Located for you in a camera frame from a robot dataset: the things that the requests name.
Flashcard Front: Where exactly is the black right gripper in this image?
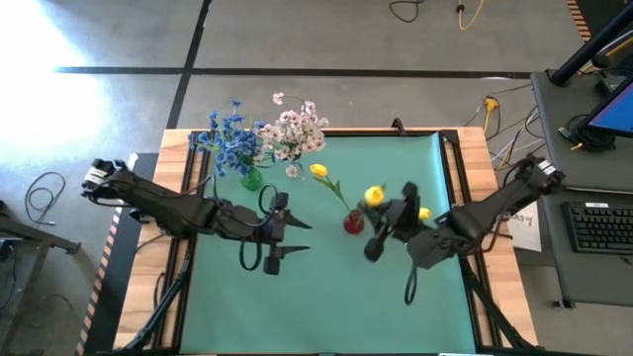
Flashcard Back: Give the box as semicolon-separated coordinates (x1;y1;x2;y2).
363;181;432;264

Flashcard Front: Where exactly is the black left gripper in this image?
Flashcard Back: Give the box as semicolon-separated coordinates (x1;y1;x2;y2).
213;191;315;277

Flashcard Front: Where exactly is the red glass vase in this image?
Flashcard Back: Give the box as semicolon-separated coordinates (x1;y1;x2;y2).
342;209;366;236

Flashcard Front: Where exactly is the clear glass vase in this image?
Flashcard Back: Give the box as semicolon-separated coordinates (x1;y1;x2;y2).
286;160;307;182

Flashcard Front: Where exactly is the green glass vase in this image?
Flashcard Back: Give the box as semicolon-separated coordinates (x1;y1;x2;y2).
240;166;264;193

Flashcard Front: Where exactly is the green table mat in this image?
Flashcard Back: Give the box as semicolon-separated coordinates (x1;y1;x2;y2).
180;132;477;355

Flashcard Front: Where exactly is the white paper sheet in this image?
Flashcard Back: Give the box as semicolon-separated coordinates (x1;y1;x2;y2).
506;202;544;253

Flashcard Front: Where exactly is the black floor platform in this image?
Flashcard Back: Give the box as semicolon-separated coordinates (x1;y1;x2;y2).
81;151;160;355

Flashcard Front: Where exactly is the orange black striped tape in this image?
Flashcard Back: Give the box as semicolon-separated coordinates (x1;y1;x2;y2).
73;185;131;356
566;0;592;43

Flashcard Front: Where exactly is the grey computer desk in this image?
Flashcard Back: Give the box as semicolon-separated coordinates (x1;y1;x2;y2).
530;68;633;309

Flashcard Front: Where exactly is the black keyboard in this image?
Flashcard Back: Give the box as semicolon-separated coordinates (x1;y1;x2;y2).
562;201;633;256

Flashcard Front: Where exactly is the computer monitor blue screen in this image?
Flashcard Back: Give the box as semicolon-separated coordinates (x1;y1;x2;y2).
586;77;633;139

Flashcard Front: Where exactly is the black monitor pole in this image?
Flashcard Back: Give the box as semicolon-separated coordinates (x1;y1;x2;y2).
549;2;633;88

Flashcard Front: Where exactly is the grey metal table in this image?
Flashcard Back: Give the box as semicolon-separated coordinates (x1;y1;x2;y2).
0;200;83;356

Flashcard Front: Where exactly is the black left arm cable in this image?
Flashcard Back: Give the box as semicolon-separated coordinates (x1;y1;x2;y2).
238;183;279;273

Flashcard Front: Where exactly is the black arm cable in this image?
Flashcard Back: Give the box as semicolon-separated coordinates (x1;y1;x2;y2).
403;263;420;307
238;183;279;273

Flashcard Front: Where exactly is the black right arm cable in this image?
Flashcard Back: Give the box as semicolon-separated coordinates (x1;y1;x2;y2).
403;263;420;307

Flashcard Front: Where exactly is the black metal table frame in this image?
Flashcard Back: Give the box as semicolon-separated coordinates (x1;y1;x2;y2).
156;118;538;356

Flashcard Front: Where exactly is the white floor cable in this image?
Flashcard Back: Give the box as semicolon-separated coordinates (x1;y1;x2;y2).
490;106;546;164

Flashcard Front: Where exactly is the black diagonal frame strut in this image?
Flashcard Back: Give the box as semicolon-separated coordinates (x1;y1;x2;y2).
457;241;533;350
123;249;195;353

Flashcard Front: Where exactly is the yellow floor cable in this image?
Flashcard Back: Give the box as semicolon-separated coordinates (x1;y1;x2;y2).
457;0;489;32

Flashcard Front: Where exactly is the black desk cable bundle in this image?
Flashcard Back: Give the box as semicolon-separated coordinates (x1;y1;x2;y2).
557;112;618;152

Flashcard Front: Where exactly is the black looped floor cable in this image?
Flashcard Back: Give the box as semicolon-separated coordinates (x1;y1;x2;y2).
24;171;67;227

